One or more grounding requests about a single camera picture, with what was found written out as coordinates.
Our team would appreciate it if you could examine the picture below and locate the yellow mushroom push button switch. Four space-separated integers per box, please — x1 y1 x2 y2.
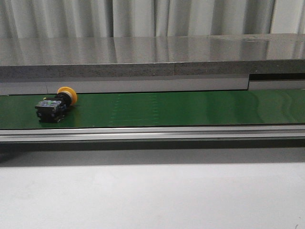
35 86 78 123

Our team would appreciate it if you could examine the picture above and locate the green conveyor belt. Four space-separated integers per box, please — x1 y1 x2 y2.
0 89 305 130

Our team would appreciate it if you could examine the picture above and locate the aluminium front conveyor rail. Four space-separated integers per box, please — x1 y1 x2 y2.
0 124 305 143

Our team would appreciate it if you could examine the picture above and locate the grey rear conveyor rail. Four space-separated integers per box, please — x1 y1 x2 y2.
0 73 305 95

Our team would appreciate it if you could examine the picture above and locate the grey stone-look bench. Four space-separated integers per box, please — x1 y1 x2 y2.
0 34 305 82

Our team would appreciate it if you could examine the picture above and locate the white pleated curtain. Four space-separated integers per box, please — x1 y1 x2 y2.
0 0 305 38

